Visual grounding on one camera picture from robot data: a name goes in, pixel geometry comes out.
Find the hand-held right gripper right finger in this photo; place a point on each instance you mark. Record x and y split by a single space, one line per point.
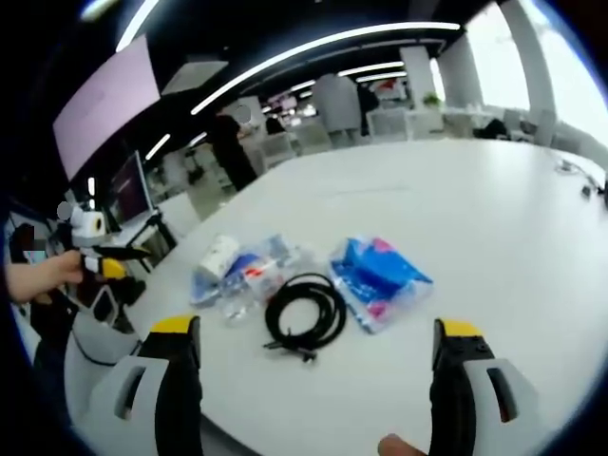
456 380

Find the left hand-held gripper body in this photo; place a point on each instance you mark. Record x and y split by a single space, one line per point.
88 225

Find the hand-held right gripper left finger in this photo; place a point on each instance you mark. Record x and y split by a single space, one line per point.
178 380

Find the small blue plastic packet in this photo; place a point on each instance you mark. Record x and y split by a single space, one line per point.
206 287

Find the white paper roll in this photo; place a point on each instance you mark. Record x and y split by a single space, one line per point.
219 256

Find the blue tissue packet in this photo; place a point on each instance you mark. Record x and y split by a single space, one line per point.
380 280

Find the clear bag with blue items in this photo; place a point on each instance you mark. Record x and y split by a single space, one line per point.
259 280

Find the person's left hand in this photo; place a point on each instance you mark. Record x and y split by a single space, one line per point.
62 273

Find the person's right hand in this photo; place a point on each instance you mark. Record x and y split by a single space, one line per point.
399 446

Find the monitor on stand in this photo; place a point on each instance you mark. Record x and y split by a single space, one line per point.
130 190

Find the grey office chair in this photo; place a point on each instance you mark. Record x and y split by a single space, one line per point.
102 342

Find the white table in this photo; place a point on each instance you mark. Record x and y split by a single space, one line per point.
427 214

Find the short ceiling light strip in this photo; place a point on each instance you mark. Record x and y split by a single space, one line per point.
138 24

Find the long ceiling light strip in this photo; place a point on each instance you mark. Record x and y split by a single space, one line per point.
323 52

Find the green potted plant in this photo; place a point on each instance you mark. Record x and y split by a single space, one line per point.
431 100

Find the large wall screen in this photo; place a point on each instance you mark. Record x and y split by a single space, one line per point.
104 109

